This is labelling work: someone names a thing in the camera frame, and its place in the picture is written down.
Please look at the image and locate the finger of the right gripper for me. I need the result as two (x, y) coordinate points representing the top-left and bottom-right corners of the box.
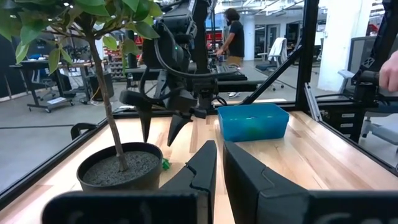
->
(167, 112), (193, 147)
(119, 90), (154, 143)

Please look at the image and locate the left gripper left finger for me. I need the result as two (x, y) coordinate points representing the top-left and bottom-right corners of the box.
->
(42, 139), (218, 224)

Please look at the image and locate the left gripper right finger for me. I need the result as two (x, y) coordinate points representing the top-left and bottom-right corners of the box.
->
(223, 141), (398, 224)

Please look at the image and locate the blue plastic tupperware container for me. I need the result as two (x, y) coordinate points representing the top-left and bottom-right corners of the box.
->
(216, 103), (290, 143)

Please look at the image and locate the black waste bin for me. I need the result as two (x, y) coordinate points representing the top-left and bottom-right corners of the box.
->
(88, 72), (115, 102)

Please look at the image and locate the green potted plant black pot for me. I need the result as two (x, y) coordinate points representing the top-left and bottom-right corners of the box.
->
(0, 0), (164, 192)

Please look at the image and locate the black background desk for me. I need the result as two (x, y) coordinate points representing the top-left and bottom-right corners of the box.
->
(124, 63), (268, 94)

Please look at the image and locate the person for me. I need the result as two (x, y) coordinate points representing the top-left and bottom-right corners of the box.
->
(215, 7), (246, 99)

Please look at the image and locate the office chair with white cloth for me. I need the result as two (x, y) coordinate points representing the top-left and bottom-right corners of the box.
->
(256, 37), (289, 72)

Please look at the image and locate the black wheeled desk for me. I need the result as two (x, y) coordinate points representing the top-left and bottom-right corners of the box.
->
(9, 58), (94, 113)

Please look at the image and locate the black drawer cabinet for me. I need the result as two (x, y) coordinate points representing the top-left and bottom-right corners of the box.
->
(322, 105), (363, 142)

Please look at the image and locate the grey office chair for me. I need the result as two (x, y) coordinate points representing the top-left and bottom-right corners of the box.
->
(337, 35), (398, 147)

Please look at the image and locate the person's hand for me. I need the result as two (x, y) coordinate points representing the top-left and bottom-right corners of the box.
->
(379, 50), (398, 93)

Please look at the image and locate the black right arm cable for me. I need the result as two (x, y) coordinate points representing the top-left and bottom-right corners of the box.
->
(139, 21), (224, 106)

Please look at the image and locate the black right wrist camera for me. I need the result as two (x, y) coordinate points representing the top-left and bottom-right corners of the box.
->
(191, 77), (219, 110)

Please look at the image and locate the black frame clamp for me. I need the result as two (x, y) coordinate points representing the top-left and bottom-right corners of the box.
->
(70, 122), (100, 141)

